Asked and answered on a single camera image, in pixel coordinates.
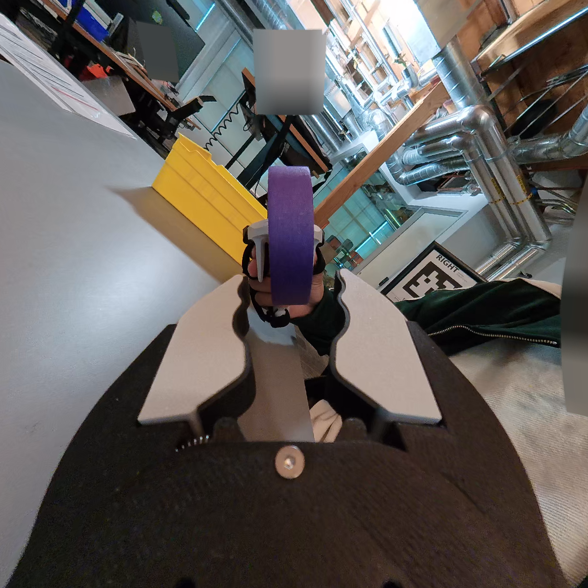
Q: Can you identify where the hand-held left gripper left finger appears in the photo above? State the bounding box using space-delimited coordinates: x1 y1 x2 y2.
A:
137 274 256 438

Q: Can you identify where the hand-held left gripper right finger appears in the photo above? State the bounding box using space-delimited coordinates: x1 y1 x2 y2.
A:
328 269 443 440

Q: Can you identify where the purple masking tape roll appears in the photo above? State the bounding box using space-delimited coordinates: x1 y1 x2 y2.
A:
267 166 317 307

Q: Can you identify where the yellow plastic bin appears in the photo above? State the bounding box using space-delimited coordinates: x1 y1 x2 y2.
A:
152 133 269 282

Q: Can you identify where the person's right forearm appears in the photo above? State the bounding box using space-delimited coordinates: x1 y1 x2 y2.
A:
292 285 346 356

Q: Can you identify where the person's right hand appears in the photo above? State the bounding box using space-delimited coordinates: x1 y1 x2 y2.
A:
248 257 328 321

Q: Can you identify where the black standing desk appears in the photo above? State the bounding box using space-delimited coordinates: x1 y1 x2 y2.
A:
225 69 332 199

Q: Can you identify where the black framed marker sign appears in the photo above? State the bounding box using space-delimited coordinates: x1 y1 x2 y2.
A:
380 242 488 304

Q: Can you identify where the dark green jacket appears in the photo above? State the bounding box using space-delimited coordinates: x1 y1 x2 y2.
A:
395 277 563 356

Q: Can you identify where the black monitor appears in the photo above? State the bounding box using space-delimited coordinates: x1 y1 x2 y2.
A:
94 0 206 84

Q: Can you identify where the grey panel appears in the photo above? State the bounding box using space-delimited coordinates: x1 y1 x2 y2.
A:
82 75 137 119

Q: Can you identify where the laminated paper sheet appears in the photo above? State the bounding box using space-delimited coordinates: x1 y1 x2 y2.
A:
0 13 137 139

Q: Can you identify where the black coiled cable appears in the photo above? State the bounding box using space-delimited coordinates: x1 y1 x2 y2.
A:
204 103 240 153

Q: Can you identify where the wooden post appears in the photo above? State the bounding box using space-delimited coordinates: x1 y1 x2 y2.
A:
314 78 453 229

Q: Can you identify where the silver ventilation duct bundle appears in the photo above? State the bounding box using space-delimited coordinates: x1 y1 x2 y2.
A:
363 39 588 281

